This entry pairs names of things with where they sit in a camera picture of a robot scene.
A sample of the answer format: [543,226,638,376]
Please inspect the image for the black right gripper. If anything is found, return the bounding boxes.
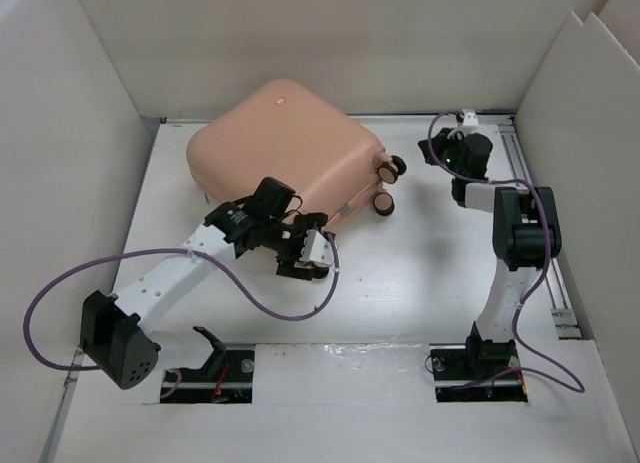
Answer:
[418,127,465,177]

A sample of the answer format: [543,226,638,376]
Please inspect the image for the pink hard-shell suitcase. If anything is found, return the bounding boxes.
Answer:
[186,79,406,231]

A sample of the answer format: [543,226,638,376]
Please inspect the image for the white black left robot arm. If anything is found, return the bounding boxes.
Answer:
[80,177,340,390]

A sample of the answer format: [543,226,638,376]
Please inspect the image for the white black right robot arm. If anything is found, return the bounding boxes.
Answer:
[418,128,562,388]

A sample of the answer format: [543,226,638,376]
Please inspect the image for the white foam board front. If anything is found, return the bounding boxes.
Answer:
[56,342,637,462]

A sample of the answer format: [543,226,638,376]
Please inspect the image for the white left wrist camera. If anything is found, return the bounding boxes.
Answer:
[299,229,334,268]

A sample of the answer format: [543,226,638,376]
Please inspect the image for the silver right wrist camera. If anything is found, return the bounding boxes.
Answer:
[448,109,479,139]

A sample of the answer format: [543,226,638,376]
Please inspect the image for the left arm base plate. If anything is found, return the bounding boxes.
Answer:
[159,326,256,405]

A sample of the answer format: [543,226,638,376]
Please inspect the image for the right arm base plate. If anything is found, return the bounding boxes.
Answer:
[425,343,528,403]

